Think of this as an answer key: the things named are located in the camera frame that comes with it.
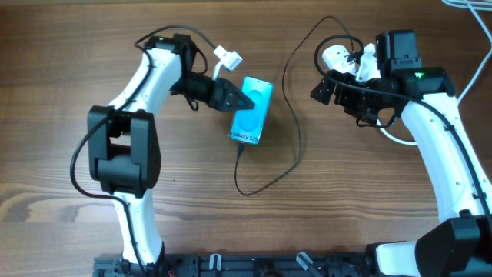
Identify blue Galaxy S25 smartphone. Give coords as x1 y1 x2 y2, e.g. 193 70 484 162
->
229 76 274 145

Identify black USB charging cable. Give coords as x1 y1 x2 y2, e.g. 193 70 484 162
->
234 15 364 197

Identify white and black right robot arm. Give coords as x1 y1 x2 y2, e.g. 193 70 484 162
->
311 30 491 276

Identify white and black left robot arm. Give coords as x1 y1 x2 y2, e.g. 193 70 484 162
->
69 30 254 276

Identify white power strip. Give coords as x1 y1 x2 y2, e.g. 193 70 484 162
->
322 45 356 75

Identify white power strip cord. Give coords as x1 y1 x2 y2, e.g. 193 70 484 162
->
375 49 492 146

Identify white cable top right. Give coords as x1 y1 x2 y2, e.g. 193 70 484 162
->
440 0 492 38

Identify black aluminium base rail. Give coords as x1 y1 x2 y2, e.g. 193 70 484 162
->
92 252 378 277

